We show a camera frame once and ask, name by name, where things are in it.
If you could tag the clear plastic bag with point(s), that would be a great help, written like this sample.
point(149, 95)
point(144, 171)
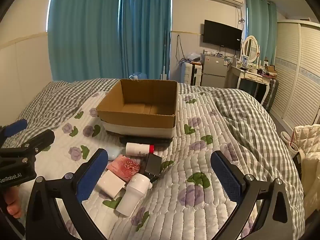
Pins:
point(193, 56)

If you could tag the black wall television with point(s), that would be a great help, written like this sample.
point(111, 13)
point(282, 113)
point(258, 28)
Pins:
point(221, 35)

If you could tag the white oval vanity mirror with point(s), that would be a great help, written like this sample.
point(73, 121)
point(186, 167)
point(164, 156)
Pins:
point(250, 47)

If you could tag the small white box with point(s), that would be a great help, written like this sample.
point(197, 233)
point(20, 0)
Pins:
point(111, 182)

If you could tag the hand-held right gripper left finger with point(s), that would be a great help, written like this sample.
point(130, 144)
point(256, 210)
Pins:
point(92, 175)

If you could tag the white dressing table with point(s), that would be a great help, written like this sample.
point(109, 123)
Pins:
point(250, 76)

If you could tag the silver small fridge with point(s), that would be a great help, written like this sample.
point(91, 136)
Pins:
point(215, 72)

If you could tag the white quilted jacket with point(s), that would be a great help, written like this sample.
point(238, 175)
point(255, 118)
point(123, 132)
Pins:
point(308, 155)

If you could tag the white plastic bottle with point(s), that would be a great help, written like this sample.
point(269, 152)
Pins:
point(133, 192)

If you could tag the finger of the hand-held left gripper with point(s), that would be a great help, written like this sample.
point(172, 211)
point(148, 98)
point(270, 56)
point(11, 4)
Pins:
point(37, 141)
point(15, 128)

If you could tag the wide teal curtain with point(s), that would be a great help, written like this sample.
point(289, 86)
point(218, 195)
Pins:
point(82, 30)

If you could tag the white hard suitcase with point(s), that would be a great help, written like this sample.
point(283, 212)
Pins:
point(191, 73)

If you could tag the pale teal curtain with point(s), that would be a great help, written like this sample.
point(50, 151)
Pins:
point(261, 30)

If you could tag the dark suitcase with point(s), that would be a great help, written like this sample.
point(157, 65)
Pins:
point(271, 92)

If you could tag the white bottle with red cap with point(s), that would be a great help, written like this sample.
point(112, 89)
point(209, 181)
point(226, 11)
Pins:
point(137, 148)

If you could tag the black remote control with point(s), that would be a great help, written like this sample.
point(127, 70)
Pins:
point(145, 140)

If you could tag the clear water jug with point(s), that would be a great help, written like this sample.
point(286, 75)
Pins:
point(137, 77)

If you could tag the small cardboard box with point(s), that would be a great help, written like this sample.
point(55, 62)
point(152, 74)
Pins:
point(271, 70)

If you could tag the pale blue plastic container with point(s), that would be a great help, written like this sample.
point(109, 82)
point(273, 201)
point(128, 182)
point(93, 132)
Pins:
point(114, 153)

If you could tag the black power adapter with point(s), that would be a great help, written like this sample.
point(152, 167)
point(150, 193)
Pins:
point(152, 166)

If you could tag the white mop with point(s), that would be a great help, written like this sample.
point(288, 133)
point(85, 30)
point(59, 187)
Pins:
point(164, 62)

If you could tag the white louvred wardrobe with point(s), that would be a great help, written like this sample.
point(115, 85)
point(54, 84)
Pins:
point(297, 75)

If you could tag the white round container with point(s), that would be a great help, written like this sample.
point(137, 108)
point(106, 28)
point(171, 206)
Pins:
point(290, 142)

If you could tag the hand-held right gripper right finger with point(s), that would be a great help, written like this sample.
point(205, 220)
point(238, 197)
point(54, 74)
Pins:
point(226, 177)

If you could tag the person's left hand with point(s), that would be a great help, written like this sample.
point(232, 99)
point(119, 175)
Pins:
point(13, 202)

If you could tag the narrow teal curtain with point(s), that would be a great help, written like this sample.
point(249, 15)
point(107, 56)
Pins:
point(145, 30)

